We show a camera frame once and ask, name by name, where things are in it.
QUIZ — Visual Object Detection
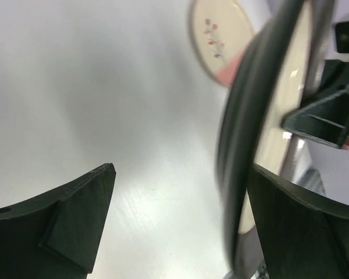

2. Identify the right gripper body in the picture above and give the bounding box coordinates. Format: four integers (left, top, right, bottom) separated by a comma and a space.
282, 59, 349, 149

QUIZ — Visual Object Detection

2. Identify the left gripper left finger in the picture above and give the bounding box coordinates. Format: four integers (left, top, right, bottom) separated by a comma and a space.
0, 163, 116, 278

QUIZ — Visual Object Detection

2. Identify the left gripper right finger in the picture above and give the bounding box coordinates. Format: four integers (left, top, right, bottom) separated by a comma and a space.
248, 164, 349, 278

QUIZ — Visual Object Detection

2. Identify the cream and pink floral plate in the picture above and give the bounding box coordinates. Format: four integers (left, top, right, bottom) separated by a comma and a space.
188, 0, 255, 87

